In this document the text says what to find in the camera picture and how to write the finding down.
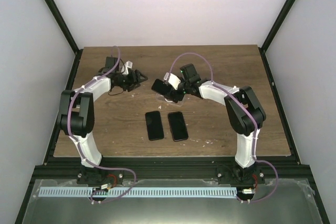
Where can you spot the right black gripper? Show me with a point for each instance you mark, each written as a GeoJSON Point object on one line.
{"type": "Point", "coordinates": [173, 96]}

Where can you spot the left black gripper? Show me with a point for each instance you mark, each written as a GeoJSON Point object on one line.
{"type": "Point", "coordinates": [135, 81]}

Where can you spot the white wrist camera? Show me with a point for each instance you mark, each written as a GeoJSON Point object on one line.
{"type": "Point", "coordinates": [172, 80]}
{"type": "Point", "coordinates": [127, 67]}

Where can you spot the clear magsafe phone case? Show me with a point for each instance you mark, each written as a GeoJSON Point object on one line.
{"type": "Point", "coordinates": [163, 99]}

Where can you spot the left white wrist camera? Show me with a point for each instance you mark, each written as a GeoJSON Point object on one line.
{"type": "Point", "coordinates": [127, 67]}

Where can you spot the left black frame post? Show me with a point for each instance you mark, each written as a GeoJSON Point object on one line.
{"type": "Point", "coordinates": [52, 6]}

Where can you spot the right black frame post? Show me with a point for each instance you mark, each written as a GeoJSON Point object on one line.
{"type": "Point", "coordinates": [277, 25]}

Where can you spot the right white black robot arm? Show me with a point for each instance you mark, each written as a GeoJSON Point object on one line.
{"type": "Point", "coordinates": [245, 113]}

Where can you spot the black frame post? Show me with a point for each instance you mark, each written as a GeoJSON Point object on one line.
{"type": "Point", "coordinates": [52, 6]}
{"type": "Point", "coordinates": [277, 25]}

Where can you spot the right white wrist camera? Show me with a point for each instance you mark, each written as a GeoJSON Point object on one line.
{"type": "Point", "coordinates": [172, 80]}

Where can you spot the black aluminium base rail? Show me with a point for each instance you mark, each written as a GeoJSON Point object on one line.
{"type": "Point", "coordinates": [220, 169]}

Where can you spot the black phone case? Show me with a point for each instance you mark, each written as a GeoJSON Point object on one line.
{"type": "Point", "coordinates": [154, 125]}
{"type": "Point", "coordinates": [178, 126]}

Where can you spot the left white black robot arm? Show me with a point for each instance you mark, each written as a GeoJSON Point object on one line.
{"type": "Point", "coordinates": [76, 110]}

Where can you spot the pink phone black screen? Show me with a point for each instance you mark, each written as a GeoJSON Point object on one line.
{"type": "Point", "coordinates": [178, 126]}

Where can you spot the light blue slotted cable duct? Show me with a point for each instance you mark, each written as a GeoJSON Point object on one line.
{"type": "Point", "coordinates": [145, 192]}

